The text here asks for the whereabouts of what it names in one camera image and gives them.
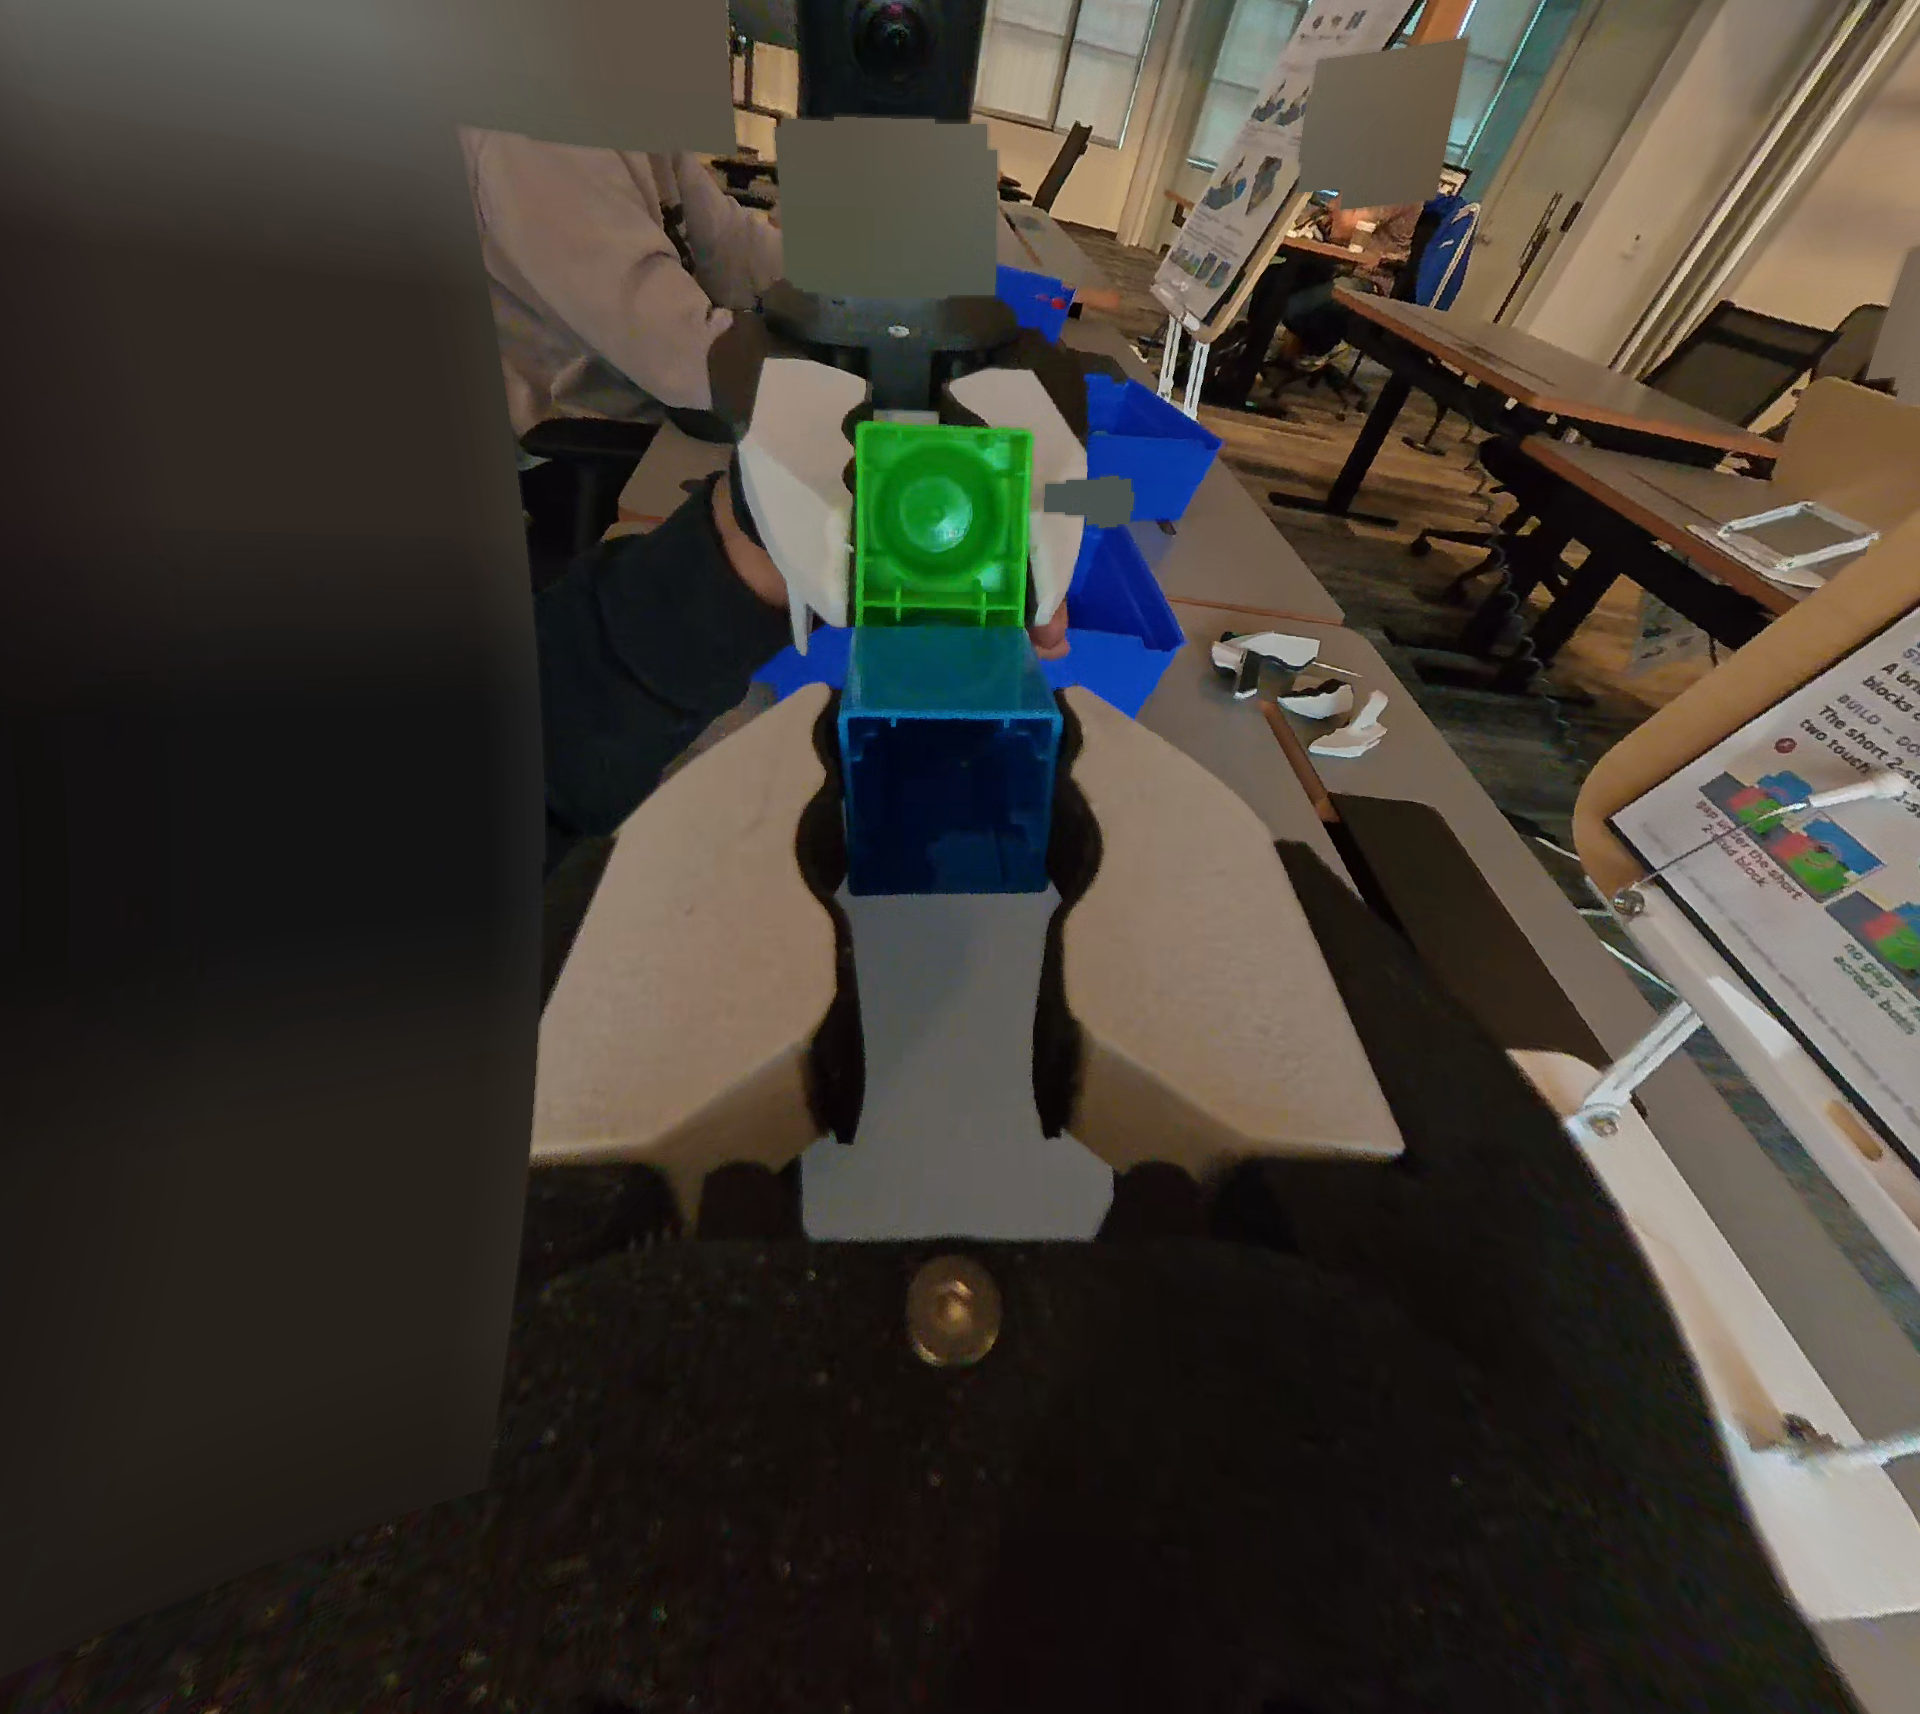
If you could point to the instruction poster on stand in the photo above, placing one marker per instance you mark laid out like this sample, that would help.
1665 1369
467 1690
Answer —
1681 695

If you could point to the blue plastic bin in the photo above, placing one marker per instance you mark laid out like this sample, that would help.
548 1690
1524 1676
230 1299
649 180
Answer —
1149 455

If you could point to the beige chair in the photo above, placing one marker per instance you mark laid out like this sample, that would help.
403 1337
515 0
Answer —
1853 455

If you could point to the wooden table frame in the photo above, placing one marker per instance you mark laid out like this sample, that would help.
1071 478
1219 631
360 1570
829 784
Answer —
1559 429

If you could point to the printed instruction sheet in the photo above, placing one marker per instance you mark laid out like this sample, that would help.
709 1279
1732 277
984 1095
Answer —
1815 875

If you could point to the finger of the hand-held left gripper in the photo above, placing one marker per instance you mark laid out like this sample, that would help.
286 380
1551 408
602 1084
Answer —
795 500
1050 472

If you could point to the blue mega block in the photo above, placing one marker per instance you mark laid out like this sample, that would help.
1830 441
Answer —
948 768

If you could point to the blue plastic object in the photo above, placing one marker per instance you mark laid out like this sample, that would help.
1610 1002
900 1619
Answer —
1127 621

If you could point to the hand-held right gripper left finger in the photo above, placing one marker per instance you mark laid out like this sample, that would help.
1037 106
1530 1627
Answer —
675 980

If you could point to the clear acrylic stand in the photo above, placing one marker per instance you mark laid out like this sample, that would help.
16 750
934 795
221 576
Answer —
1795 532

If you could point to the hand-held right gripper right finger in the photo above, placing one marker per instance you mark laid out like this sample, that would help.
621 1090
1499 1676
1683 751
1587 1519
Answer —
1216 980

